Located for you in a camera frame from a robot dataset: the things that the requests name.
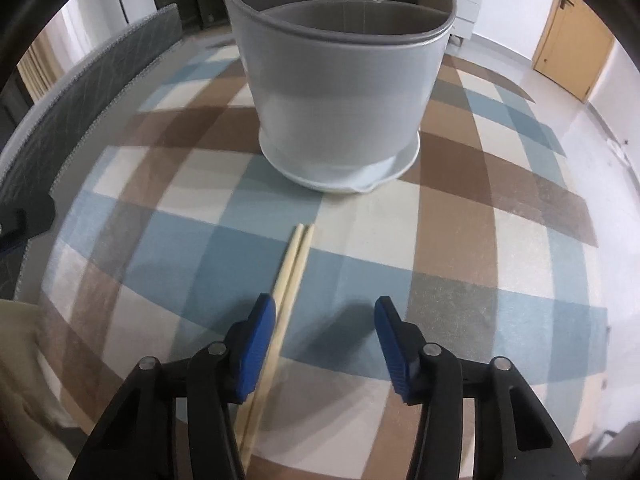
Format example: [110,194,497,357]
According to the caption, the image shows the white grey utensil holder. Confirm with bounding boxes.
[224,0,457,194]

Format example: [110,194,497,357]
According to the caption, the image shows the wooden door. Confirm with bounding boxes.
[533,0,614,103]

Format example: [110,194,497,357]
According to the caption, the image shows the grey bed frame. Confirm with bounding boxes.
[10,39,198,304]

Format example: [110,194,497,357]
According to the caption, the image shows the plaid checkered rug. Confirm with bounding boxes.
[39,46,607,479]

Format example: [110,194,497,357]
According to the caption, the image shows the dark grey quilted mattress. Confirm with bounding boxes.
[1,4,182,204]

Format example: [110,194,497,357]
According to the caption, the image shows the wooden chopstick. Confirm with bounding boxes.
[238,223,317,476]
[232,223,306,443]

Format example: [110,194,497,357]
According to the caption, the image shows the beige curtain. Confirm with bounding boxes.
[17,32,64,102]

